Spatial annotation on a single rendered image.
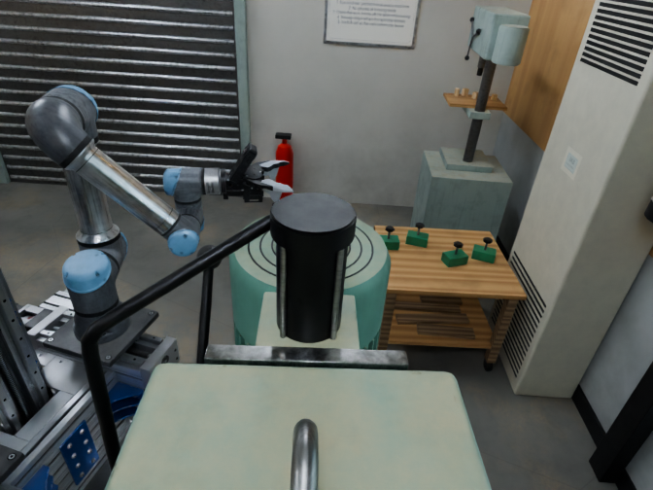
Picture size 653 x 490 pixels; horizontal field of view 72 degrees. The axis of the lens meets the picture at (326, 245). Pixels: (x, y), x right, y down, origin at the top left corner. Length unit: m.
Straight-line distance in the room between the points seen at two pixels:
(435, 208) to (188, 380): 2.60
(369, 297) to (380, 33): 3.09
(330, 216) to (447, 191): 2.52
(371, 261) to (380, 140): 3.21
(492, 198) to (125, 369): 2.22
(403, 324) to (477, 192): 0.96
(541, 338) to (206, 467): 2.05
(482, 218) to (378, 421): 2.68
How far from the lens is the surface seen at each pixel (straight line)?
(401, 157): 3.73
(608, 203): 1.94
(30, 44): 4.11
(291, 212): 0.31
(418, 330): 2.36
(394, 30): 3.47
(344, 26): 3.45
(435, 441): 0.31
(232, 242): 0.31
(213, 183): 1.28
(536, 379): 2.45
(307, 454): 0.22
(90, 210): 1.38
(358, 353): 0.35
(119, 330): 1.43
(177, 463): 0.30
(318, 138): 3.65
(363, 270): 0.45
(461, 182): 2.81
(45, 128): 1.18
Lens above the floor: 1.77
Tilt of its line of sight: 33 degrees down
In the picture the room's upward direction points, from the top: 4 degrees clockwise
